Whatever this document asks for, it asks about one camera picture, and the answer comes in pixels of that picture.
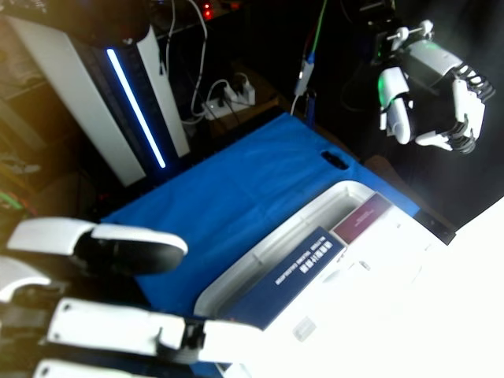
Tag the white power strip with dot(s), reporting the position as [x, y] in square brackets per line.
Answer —
[236, 98]

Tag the blue cloth bag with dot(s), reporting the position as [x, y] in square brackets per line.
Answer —
[236, 181]

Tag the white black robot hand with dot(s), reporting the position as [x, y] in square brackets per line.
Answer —
[433, 63]
[118, 327]

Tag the dark blue box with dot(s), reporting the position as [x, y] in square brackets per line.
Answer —
[283, 279]

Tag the white column with blue light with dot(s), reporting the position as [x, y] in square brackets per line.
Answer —
[78, 98]

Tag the white plastic tray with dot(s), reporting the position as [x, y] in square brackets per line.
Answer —
[275, 232]

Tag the dark metal bracket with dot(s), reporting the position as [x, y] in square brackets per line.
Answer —
[437, 228]

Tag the maroon box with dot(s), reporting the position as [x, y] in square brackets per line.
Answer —
[360, 218]

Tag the white adapter plug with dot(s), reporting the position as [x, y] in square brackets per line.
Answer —
[305, 76]

